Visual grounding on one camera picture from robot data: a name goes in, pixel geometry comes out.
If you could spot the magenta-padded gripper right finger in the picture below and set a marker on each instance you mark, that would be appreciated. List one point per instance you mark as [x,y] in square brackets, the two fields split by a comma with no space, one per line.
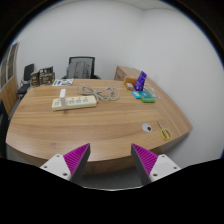
[163,165]

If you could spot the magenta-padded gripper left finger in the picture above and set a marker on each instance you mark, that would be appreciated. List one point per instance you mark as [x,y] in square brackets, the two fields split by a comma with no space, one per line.
[56,165]

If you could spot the white charger block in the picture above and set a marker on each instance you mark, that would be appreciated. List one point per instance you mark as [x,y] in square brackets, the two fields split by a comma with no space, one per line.
[62,97]

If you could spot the round white disc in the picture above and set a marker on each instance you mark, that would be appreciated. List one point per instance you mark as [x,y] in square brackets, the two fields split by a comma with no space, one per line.
[147,127]

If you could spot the cream power strip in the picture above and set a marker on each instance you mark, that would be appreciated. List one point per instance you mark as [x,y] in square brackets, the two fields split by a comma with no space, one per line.
[81,101]

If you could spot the green box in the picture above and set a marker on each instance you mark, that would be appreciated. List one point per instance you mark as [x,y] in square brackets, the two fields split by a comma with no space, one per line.
[147,97]

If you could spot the small blue box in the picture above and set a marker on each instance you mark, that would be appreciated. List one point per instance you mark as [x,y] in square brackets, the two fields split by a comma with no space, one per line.
[136,94]

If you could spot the clear plastic bag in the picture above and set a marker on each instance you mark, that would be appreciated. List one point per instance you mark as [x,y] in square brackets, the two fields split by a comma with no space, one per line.
[151,89]

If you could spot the printed white paper sheet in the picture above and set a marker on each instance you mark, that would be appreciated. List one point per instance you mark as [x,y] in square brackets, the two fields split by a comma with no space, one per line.
[62,82]

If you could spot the small tan box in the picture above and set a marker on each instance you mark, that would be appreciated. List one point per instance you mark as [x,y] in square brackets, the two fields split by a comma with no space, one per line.
[129,86]

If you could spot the purple standing package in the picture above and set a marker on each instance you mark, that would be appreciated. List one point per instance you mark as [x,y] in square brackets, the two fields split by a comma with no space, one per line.
[140,80]

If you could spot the wooden glass-door cabinet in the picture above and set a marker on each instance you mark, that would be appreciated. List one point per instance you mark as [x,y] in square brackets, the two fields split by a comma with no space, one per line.
[9,90]

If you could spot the large dark cardboard box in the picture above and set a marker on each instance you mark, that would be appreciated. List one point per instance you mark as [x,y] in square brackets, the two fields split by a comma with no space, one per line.
[46,76]

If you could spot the orange box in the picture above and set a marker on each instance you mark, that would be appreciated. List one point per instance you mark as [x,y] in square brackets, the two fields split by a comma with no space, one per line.
[130,80]

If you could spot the grey backpack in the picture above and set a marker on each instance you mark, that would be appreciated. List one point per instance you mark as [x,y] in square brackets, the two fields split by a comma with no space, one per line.
[77,70]

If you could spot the small black chair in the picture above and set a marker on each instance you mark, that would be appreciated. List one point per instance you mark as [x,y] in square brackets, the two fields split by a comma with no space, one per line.
[28,70]

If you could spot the low wooden side cabinet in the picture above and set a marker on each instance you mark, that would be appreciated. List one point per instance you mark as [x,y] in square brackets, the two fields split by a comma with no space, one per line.
[125,71]

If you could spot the black mesh office chair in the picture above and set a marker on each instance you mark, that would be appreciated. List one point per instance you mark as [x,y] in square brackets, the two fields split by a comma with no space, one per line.
[81,58]

